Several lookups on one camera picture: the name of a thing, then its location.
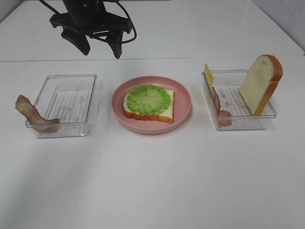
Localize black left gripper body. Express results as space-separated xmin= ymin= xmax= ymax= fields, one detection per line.
xmin=50 ymin=0 xmax=132 ymax=40

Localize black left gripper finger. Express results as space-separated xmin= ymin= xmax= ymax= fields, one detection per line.
xmin=61 ymin=29 xmax=91 ymax=55
xmin=105 ymin=31 xmax=123 ymax=59

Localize green lettuce leaf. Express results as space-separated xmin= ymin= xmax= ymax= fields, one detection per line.
xmin=125 ymin=84 xmax=174 ymax=117

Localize bacon strip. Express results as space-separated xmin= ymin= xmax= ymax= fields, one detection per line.
xmin=212 ymin=87 xmax=232 ymax=126
xmin=15 ymin=94 xmax=60 ymax=133

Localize bread slice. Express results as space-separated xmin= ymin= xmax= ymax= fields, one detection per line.
xmin=122 ymin=84 xmax=176 ymax=124
xmin=239 ymin=54 xmax=283 ymax=116

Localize yellow cheese slice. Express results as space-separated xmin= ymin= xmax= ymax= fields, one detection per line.
xmin=203 ymin=64 xmax=214 ymax=89

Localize clear left plastic tray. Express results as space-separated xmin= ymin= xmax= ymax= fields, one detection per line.
xmin=25 ymin=74 xmax=100 ymax=138

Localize clear plastic tray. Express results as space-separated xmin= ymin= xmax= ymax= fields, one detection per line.
xmin=25 ymin=74 xmax=100 ymax=138
xmin=202 ymin=70 xmax=276 ymax=130

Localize pink round plate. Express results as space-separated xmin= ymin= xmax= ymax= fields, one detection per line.
xmin=112 ymin=76 xmax=192 ymax=134

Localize clear right plastic tray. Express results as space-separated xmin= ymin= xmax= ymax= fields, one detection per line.
xmin=202 ymin=70 xmax=276 ymax=130

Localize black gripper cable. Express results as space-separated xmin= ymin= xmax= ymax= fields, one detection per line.
xmin=39 ymin=0 xmax=138 ymax=45

